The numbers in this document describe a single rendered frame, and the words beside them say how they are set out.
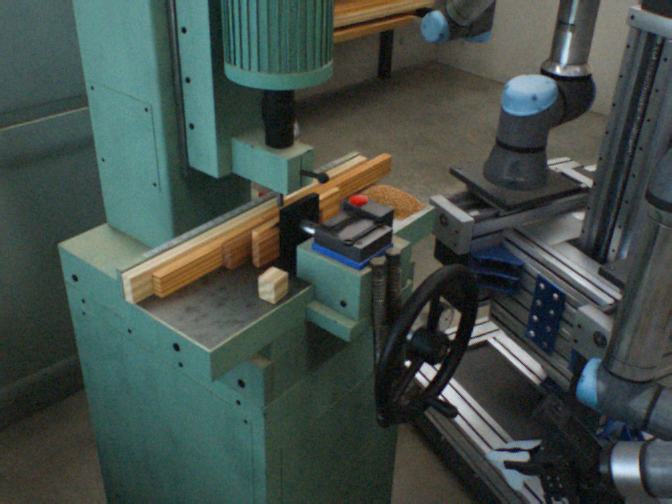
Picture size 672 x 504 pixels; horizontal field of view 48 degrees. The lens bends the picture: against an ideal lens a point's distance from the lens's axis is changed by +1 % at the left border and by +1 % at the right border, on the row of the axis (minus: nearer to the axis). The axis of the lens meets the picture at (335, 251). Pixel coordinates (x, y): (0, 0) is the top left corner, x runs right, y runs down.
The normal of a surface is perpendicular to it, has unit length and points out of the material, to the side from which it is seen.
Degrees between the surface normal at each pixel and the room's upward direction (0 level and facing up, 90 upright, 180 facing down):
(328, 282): 90
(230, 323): 0
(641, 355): 84
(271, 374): 90
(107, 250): 0
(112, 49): 90
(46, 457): 0
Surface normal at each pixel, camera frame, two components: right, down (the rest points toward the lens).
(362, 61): 0.69, 0.40
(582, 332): -0.88, 0.23
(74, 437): 0.03, -0.85
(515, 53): -0.73, 0.34
